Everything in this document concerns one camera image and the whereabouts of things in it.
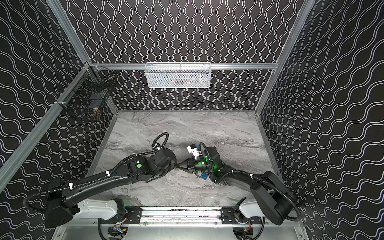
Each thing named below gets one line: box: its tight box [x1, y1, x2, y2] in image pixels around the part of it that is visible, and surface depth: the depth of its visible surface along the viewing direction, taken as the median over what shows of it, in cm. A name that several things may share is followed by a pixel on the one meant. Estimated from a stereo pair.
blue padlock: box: [200, 172, 209, 181], surface depth 89 cm
